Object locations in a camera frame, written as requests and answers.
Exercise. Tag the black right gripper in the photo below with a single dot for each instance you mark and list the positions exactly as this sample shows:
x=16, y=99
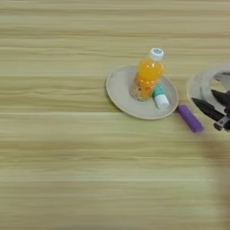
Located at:
x=224, y=122

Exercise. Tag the green white glue stick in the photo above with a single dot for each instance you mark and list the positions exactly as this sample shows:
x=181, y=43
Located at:
x=161, y=99

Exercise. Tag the clear tape roll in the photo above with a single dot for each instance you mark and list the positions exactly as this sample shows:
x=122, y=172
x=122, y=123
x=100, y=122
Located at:
x=199, y=85

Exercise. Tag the orange juice bottle white cap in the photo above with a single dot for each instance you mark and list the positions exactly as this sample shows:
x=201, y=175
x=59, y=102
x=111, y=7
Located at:
x=148, y=75

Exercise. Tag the purple rectangular block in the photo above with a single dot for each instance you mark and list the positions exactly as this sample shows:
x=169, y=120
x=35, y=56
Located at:
x=190, y=119

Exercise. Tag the beige round plate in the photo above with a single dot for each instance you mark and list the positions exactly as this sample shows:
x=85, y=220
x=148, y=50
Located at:
x=122, y=90

